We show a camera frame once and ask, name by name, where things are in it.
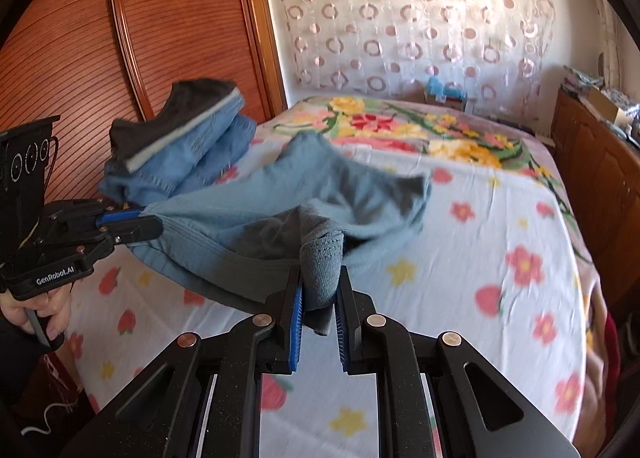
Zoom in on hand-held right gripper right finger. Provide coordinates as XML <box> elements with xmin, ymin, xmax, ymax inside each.
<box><xmin>335</xmin><ymin>265</ymin><xmax>581</xmax><ymax>458</ymax></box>

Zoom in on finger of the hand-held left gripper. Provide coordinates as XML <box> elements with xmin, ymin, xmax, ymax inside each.
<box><xmin>55</xmin><ymin>217</ymin><xmax>164</xmax><ymax>259</ymax></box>
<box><xmin>42</xmin><ymin>199</ymin><xmax>146</xmax><ymax>235</ymax></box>

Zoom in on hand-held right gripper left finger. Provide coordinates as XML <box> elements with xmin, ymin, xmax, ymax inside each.
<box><xmin>60</xmin><ymin>265</ymin><xmax>306</xmax><ymax>458</ymax></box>

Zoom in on blue-grey short pants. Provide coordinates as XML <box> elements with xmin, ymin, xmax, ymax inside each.
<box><xmin>127</xmin><ymin>132</ymin><xmax>434</xmax><ymax>337</ymax></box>

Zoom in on person's left hand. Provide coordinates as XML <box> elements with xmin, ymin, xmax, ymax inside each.
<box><xmin>0</xmin><ymin>283</ymin><xmax>74</xmax><ymax>339</ymax></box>

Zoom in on stack of folded clothes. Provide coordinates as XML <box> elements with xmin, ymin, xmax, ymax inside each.
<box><xmin>97</xmin><ymin>98</ymin><xmax>259</xmax><ymax>211</ymax></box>

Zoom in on light grey folded garment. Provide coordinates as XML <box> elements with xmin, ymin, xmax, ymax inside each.
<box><xmin>125</xmin><ymin>92</ymin><xmax>246</xmax><ymax>173</ymax></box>

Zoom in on dark grey folded garment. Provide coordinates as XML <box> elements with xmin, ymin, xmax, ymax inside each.
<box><xmin>109</xmin><ymin>79</ymin><xmax>239</xmax><ymax>165</ymax></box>

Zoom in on white flower-print bed sheet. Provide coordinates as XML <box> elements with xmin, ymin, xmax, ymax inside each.
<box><xmin>65</xmin><ymin>138</ymin><xmax>601</xmax><ymax>458</ymax></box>

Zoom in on brown slatted wooden wardrobe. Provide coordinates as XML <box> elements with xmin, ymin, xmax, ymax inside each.
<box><xmin>0</xmin><ymin>0</ymin><xmax>289</xmax><ymax>219</ymax></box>

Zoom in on small brown box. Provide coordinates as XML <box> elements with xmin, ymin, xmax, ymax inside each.
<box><xmin>423</xmin><ymin>90</ymin><xmax>474</xmax><ymax>111</ymax></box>

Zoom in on blue toy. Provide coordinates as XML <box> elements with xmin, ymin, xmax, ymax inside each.
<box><xmin>426</xmin><ymin>76</ymin><xmax>469</xmax><ymax>99</ymax></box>

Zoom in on red cloth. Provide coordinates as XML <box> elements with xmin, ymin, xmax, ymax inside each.
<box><xmin>602</xmin><ymin>313</ymin><xmax>627</xmax><ymax>389</ymax></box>

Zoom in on low wooden side cabinet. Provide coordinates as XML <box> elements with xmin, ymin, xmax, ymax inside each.
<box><xmin>550</xmin><ymin>88</ymin><xmax>640</xmax><ymax>336</ymax></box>

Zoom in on sheer circle-pattern curtain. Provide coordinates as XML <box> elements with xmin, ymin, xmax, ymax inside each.
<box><xmin>267</xmin><ymin>0</ymin><xmax>557</xmax><ymax>99</ymax></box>

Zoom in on open cardboard box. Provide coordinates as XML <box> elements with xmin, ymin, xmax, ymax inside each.
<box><xmin>580</xmin><ymin>86</ymin><xmax>629</xmax><ymax>125</ymax></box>

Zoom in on pile of patterned cloths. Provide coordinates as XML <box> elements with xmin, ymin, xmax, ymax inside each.
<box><xmin>562</xmin><ymin>65</ymin><xmax>640</xmax><ymax>111</ymax></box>

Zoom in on white tied window curtain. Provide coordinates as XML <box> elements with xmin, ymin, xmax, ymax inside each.
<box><xmin>595</xmin><ymin>2</ymin><xmax>624</xmax><ymax>88</ymax></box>

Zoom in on white cable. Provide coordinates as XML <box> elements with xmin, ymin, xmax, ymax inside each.
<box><xmin>22</xmin><ymin>400</ymin><xmax>69</xmax><ymax>437</ymax></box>

